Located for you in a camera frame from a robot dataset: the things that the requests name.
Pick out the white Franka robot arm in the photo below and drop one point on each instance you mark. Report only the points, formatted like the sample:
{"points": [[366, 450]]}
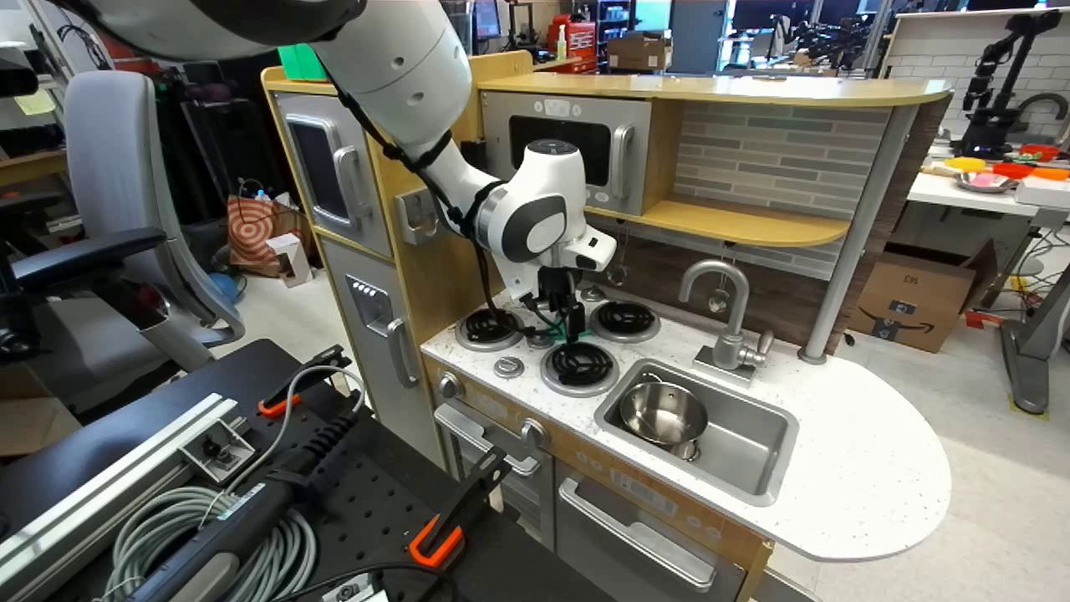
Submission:
{"points": [[404, 69]]}

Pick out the grey toy cabinet door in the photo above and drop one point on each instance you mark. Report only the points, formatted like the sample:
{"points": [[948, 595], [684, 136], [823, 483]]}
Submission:
{"points": [[637, 547]]}

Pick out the grey toy oven door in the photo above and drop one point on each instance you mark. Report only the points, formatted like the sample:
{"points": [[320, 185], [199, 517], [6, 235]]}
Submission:
{"points": [[489, 453]]}

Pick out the green toy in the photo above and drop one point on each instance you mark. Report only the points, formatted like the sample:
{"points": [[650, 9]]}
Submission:
{"points": [[555, 330]]}

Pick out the red white patterned bag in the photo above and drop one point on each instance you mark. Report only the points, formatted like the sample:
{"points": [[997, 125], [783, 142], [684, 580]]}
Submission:
{"points": [[255, 233]]}

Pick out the silver stove knob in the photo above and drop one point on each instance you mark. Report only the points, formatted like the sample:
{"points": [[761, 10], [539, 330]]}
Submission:
{"points": [[509, 366]]}

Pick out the grey toy freezer door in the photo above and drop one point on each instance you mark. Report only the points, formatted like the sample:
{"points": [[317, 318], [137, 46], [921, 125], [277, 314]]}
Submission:
{"points": [[366, 330]]}

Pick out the large orange black clamp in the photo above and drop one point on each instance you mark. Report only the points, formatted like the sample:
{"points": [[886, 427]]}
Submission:
{"points": [[437, 547]]}

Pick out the wooden toy kitchen unit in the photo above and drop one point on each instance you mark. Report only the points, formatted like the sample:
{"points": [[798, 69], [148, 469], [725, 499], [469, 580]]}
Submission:
{"points": [[437, 303]]}

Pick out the silver toy faucet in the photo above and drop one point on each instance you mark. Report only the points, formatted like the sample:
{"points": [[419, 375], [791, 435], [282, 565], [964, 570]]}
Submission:
{"points": [[732, 353]]}

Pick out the small orange black clamp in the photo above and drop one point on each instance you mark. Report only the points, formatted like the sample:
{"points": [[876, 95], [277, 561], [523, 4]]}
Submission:
{"points": [[277, 406]]}

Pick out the black toy stove burner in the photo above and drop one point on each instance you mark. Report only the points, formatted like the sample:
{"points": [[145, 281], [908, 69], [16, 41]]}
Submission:
{"points": [[489, 325], [579, 366], [625, 318]]}

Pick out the black background robot arm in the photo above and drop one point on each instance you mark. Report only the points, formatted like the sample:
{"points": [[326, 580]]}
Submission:
{"points": [[990, 77]]}

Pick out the grey office chair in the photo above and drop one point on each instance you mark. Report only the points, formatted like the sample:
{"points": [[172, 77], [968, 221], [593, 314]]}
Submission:
{"points": [[111, 156]]}

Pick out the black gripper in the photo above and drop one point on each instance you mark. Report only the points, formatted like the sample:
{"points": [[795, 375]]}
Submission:
{"points": [[561, 284]]}

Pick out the colourful foam block stack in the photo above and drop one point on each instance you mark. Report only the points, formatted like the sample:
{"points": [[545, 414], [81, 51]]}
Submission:
{"points": [[302, 61]]}

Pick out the grey toy fridge door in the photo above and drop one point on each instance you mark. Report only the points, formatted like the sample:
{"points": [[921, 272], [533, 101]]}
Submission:
{"points": [[321, 167]]}

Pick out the grey toy microwave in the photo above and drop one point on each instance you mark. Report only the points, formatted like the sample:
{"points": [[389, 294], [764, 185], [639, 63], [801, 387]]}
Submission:
{"points": [[628, 145]]}

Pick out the grey metal bracket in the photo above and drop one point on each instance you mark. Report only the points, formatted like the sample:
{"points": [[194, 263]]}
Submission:
{"points": [[218, 450]]}

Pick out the steel pot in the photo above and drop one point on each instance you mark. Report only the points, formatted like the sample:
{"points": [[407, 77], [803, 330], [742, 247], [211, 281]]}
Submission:
{"points": [[661, 416]]}

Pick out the aluminium extrusion rail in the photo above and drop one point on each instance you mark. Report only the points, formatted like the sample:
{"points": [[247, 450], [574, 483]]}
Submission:
{"points": [[111, 469]]}

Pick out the white work table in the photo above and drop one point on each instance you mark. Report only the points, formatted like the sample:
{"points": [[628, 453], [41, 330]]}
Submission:
{"points": [[1040, 321]]}

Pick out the grey toy sink basin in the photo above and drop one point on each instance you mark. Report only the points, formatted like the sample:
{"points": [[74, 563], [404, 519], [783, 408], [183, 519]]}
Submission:
{"points": [[750, 450]]}

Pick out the brown cardboard box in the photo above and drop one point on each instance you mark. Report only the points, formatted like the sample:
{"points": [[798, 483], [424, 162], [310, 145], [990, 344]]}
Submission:
{"points": [[914, 294]]}

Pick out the black perforated board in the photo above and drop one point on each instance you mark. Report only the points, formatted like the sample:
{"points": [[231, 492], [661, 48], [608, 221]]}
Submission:
{"points": [[373, 504]]}

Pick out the grey toy phone holder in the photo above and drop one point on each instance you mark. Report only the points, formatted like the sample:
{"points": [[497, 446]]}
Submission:
{"points": [[414, 226]]}

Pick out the silver oven knob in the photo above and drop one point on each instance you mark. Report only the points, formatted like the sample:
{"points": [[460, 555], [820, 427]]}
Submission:
{"points": [[445, 387], [533, 428]]}

